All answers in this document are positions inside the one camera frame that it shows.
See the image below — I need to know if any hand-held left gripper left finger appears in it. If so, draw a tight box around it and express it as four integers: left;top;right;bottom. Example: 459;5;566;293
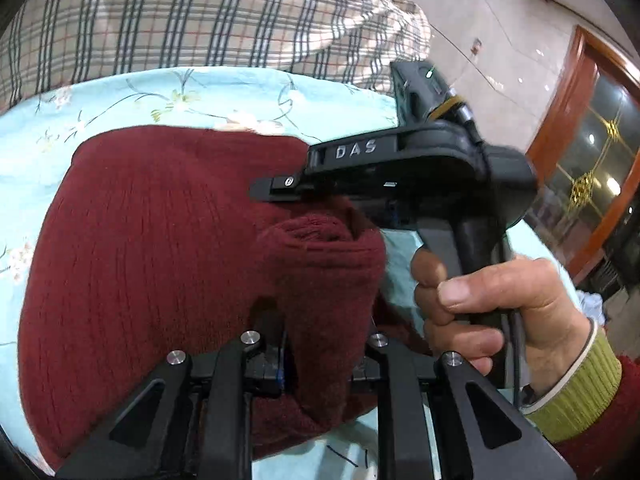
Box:
55;310;291;480

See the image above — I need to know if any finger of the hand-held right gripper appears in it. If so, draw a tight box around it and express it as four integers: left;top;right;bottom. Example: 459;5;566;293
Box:
250;172;321;203

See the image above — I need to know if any glass door panel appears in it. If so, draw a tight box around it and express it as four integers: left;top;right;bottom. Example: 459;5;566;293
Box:
530;75;640;261

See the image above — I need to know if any dark red knit sweater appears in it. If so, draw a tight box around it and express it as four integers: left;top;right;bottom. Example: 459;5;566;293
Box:
17;125;436;471

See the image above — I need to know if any plaid quilt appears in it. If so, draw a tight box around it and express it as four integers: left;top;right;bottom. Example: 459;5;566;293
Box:
0;0;433;111

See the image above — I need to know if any person's right forearm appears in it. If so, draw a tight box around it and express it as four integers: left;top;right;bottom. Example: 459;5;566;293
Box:
522;322;640;463

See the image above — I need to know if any wooden glass-panel door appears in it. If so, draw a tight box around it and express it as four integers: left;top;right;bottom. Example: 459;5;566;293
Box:
525;25;640;286

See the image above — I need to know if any person's right hand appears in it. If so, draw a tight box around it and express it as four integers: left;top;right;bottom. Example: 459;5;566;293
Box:
411;249;598;396

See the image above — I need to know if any light blue floral bedsheet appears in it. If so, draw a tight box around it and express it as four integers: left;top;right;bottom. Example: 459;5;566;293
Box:
0;66;586;480

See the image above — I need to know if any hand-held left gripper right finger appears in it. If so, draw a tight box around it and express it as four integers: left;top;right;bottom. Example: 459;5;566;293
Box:
350;332;578;480

